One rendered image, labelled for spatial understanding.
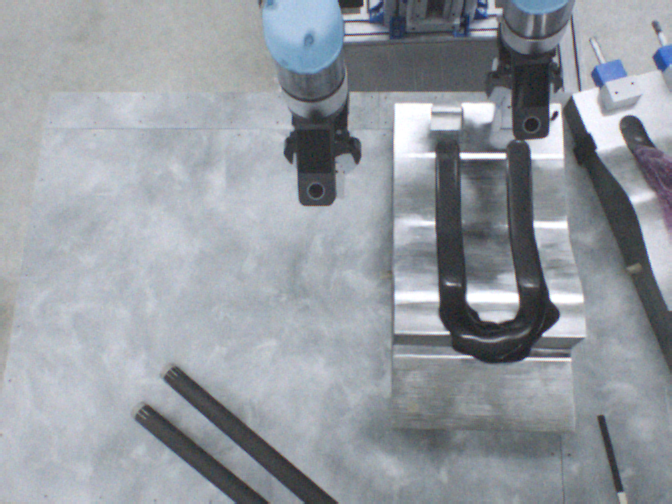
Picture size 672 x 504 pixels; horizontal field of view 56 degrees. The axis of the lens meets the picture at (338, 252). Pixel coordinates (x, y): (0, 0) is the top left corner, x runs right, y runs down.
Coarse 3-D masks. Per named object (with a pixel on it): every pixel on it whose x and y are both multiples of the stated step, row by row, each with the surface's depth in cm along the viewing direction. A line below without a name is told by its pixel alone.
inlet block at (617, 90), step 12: (600, 48) 104; (600, 60) 104; (600, 72) 102; (612, 72) 102; (624, 72) 102; (600, 84) 103; (612, 84) 100; (624, 84) 100; (636, 84) 100; (612, 96) 100; (624, 96) 100; (636, 96) 100; (612, 108) 102
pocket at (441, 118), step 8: (432, 112) 102; (440, 112) 102; (448, 112) 102; (456, 112) 102; (432, 120) 102; (440, 120) 102; (448, 120) 102; (456, 120) 102; (432, 128) 102; (440, 128) 102; (448, 128) 102; (456, 128) 102
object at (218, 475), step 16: (144, 416) 96; (160, 416) 96; (160, 432) 94; (176, 432) 95; (176, 448) 93; (192, 448) 93; (192, 464) 92; (208, 464) 92; (208, 480) 91; (224, 480) 90; (240, 480) 91; (240, 496) 89; (256, 496) 89
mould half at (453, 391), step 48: (432, 144) 98; (480, 144) 98; (528, 144) 98; (432, 192) 97; (480, 192) 96; (432, 240) 94; (480, 240) 94; (432, 288) 88; (480, 288) 88; (576, 288) 88; (432, 336) 88; (576, 336) 86; (432, 384) 92; (480, 384) 92; (528, 384) 91; (528, 432) 90
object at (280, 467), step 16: (176, 368) 98; (176, 384) 96; (192, 384) 96; (192, 400) 95; (208, 400) 94; (208, 416) 94; (224, 416) 93; (224, 432) 92; (240, 432) 91; (256, 448) 90; (272, 448) 90; (272, 464) 88; (288, 464) 88; (288, 480) 87; (304, 480) 87; (304, 496) 86; (320, 496) 85
